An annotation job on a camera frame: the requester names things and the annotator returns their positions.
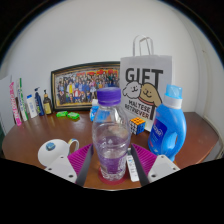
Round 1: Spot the clear purple-capped water bottle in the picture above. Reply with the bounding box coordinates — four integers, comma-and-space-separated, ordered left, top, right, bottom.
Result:
91, 86, 132, 183

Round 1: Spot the blue detergent bottle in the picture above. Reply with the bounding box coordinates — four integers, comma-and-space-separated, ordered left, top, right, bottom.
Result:
147, 84, 188, 163

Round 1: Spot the white paper gift bag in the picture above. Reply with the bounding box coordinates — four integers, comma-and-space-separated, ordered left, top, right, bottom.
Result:
119, 34, 174, 133

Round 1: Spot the white refrigerator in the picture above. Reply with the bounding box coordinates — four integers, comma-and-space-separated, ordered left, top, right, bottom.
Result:
0, 74, 13, 134

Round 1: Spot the colourful puzzle cube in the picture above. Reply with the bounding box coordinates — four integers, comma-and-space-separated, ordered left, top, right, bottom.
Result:
129, 116, 147, 136

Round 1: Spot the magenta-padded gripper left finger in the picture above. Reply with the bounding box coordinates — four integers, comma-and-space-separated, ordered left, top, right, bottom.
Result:
44, 143, 95, 187

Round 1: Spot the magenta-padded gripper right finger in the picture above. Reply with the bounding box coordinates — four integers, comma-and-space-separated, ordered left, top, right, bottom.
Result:
129, 143, 181, 187

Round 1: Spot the white blue-patterned cup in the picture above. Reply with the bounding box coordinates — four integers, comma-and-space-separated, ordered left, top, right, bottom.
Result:
37, 138, 80, 168

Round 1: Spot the dark blue pump bottle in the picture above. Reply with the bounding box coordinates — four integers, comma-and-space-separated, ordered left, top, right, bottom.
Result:
33, 87, 46, 117

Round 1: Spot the white blue-capped bottle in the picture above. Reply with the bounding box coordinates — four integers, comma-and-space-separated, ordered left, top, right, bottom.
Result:
26, 94, 39, 119

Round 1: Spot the tall pink white box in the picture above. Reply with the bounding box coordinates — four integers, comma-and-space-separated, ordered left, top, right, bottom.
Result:
8, 81, 23, 127

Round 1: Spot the white remote control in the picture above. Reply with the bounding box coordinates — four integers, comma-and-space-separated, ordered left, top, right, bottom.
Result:
125, 148, 140, 183

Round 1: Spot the framed group photo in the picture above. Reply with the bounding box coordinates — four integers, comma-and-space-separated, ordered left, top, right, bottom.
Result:
50, 61, 122, 112

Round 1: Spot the tall white printed box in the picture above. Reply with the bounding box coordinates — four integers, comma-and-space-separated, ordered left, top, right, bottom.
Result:
16, 77, 29, 123

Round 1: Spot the amber pump bottle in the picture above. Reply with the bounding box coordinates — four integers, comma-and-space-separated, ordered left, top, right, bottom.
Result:
42, 89, 54, 116

